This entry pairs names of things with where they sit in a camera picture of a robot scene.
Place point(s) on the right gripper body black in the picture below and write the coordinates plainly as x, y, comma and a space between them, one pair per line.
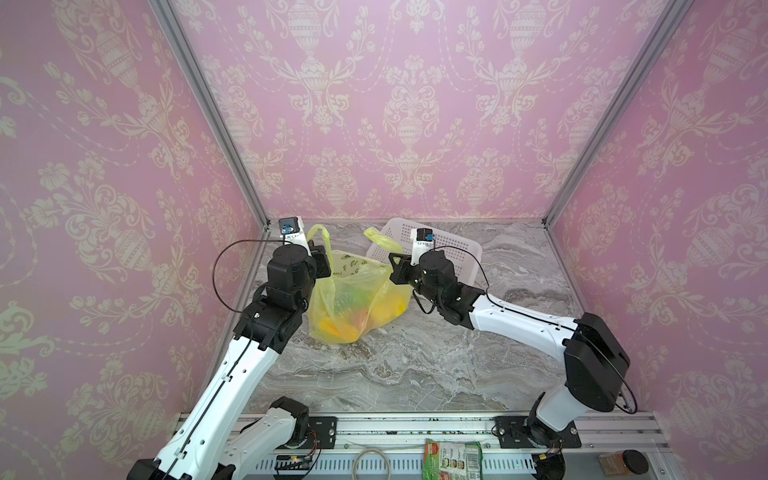
399, 269

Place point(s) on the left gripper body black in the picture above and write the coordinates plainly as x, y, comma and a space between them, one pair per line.
311, 268

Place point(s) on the white plastic basket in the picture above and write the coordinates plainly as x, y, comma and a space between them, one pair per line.
464, 253

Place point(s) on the yellow-green plastic bag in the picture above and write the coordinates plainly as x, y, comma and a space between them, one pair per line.
357, 298

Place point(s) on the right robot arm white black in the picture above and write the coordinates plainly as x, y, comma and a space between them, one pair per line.
595, 363

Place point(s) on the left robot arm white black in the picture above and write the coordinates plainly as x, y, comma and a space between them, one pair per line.
204, 447

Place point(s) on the green snack packet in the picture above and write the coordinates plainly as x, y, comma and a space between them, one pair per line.
452, 461

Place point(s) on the small circuit board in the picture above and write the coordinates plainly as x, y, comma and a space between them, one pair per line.
293, 462

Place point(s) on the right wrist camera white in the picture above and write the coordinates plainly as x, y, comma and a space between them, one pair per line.
422, 241

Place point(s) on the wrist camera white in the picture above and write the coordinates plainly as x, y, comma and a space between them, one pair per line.
422, 241
292, 232

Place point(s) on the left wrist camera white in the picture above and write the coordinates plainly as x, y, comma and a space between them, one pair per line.
292, 232

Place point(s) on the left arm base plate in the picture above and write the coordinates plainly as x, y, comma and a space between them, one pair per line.
314, 432

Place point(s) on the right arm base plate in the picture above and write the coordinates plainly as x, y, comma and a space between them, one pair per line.
522, 432

